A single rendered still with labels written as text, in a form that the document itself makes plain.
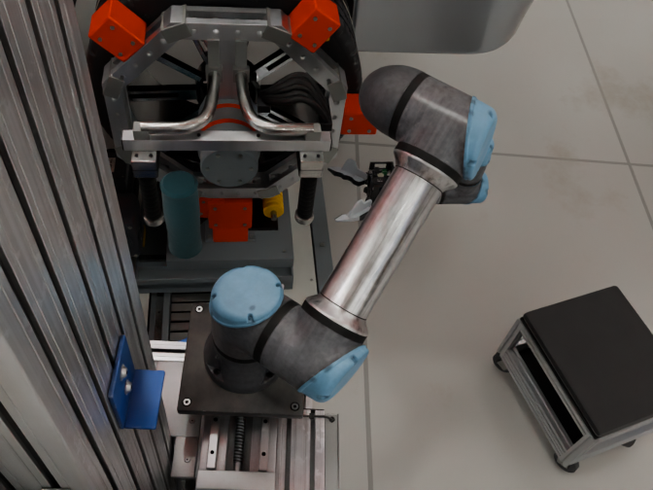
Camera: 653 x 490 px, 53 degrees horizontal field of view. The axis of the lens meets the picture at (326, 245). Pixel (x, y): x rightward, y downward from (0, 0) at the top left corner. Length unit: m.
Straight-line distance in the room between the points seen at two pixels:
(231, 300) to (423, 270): 1.46
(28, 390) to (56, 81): 0.22
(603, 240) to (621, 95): 0.96
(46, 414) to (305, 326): 0.55
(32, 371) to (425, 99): 0.72
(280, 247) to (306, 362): 1.14
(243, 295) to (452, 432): 1.24
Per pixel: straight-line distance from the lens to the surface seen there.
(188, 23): 1.42
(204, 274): 2.16
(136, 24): 1.49
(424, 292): 2.38
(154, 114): 1.82
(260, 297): 1.05
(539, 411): 2.13
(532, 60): 3.52
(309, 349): 1.02
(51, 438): 0.60
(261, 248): 2.13
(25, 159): 0.46
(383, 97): 1.05
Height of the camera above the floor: 1.93
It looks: 53 degrees down
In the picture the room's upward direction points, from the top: 10 degrees clockwise
